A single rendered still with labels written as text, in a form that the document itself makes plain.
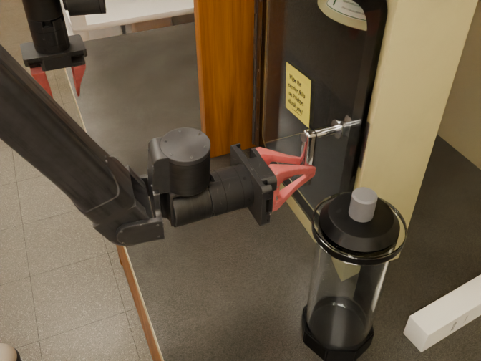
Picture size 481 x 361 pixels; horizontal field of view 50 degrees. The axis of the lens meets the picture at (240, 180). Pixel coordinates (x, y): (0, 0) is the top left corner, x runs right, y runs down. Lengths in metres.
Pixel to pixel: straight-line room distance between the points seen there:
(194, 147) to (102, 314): 1.47
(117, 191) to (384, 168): 0.35
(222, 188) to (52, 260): 1.63
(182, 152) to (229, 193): 0.10
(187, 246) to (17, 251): 1.49
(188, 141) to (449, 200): 0.59
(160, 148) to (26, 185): 2.05
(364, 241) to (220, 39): 0.48
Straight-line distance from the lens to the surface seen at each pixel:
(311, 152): 0.68
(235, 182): 0.64
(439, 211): 1.00
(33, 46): 0.96
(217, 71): 0.95
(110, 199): 0.58
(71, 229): 2.31
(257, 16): 0.86
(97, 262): 2.15
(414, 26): 0.60
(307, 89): 0.74
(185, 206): 0.62
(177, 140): 0.58
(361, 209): 0.58
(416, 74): 0.64
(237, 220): 0.91
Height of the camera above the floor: 1.59
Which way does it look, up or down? 41 degrees down
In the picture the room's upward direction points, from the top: straight up
